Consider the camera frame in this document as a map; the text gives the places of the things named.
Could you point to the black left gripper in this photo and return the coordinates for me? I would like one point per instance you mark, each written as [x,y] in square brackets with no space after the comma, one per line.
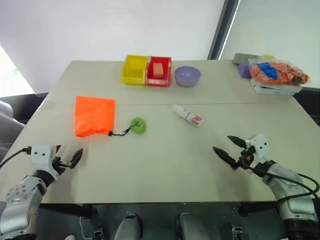
[61,163]

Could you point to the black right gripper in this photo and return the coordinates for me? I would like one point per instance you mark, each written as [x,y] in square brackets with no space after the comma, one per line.
[246,156]

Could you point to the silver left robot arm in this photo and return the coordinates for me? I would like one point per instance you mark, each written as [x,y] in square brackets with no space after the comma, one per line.
[20,197]

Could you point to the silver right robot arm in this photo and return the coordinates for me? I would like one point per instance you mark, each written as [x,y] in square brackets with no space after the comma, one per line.
[292,197]

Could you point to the clear bag of orange items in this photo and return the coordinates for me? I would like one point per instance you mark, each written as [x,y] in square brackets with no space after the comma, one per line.
[285,72]

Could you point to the white spray bottle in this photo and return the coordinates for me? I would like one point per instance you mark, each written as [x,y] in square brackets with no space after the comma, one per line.
[187,115]

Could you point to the white cloth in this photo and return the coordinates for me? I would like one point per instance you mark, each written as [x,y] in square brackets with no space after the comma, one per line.
[8,130]

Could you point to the white flat box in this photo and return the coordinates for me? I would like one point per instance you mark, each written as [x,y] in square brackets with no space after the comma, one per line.
[275,88]

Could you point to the purple block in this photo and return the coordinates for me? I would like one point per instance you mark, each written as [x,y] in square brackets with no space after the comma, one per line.
[243,70]

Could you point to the purple bowl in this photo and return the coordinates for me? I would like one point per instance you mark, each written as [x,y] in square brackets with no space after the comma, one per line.
[187,75]

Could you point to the blue studded brick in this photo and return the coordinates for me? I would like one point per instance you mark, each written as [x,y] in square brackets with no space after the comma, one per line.
[267,70]

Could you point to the dark rounded grey shape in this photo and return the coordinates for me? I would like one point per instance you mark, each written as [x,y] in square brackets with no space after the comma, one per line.
[128,226]
[191,226]

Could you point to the grey ribbed tray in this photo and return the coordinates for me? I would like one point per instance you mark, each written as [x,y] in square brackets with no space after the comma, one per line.
[242,58]

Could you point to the yellow-green blurry object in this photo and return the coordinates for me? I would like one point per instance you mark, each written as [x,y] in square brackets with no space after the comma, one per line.
[267,57]

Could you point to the red plastic bin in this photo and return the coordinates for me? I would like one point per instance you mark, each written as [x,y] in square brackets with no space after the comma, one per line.
[158,73]

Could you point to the yellow plastic bin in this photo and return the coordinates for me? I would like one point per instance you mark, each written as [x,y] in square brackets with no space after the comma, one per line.
[133,71]

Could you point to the orange block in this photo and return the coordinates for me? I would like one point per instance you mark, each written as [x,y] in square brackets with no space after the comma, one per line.
[158,70]

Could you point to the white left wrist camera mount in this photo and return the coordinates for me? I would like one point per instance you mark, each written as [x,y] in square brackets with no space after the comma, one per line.
[41,156]

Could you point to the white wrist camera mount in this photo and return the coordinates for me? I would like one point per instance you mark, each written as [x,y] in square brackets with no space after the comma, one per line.
[41,156]
[260,146]

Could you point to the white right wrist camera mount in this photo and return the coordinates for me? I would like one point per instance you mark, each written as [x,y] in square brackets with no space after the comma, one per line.
[260,146]

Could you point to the dark window frame post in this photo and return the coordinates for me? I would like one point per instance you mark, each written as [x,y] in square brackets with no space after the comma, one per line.
[222,30]

